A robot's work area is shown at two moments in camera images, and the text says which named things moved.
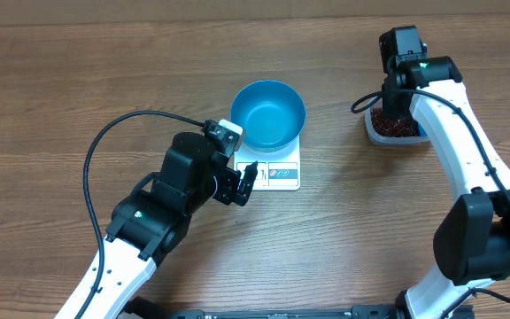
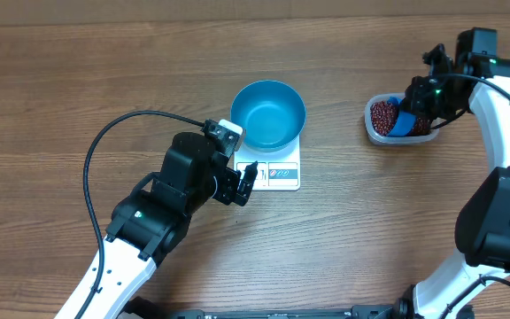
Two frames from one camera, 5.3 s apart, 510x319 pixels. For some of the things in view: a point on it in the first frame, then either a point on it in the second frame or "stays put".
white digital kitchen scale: x=277 y=170 stays put
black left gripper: x=229 y=179 stays put
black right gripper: x=394 y=112 -> x=417 y=105
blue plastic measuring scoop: x=422 y=132 -> x=404 y=120
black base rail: x=141 y=308 stays put
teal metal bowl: x=271 y=113 stays put
